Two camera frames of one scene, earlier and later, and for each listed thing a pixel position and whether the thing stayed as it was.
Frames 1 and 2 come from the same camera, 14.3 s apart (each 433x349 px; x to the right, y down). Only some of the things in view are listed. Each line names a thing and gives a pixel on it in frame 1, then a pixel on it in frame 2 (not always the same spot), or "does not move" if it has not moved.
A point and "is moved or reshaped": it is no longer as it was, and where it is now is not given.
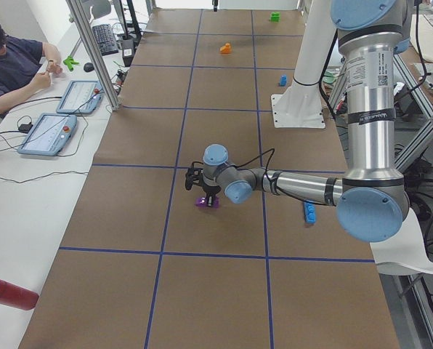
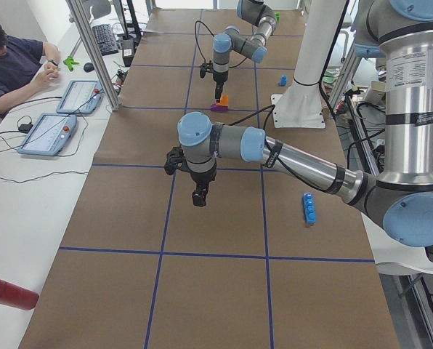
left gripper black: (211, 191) → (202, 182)
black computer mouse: (88, 67) does not move
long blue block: (309, 210) does not move
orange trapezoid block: (226, 49) is moved or reshaped
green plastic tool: (69, 62) does not move
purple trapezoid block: (201, 202) → (215, 107)
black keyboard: (105, 38) does not move
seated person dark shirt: (11, 66) does not move
